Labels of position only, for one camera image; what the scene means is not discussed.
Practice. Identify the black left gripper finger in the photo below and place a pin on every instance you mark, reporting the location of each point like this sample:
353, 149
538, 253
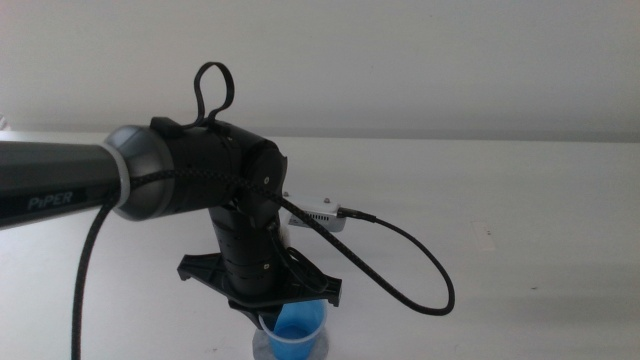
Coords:
267, 315

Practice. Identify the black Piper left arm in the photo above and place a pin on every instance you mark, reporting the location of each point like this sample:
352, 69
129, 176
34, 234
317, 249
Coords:
50, 170

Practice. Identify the translucent blue plastic cup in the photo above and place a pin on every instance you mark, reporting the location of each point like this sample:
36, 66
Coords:
295, 336

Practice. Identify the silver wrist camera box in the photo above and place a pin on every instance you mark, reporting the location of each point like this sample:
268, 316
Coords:
320, 212

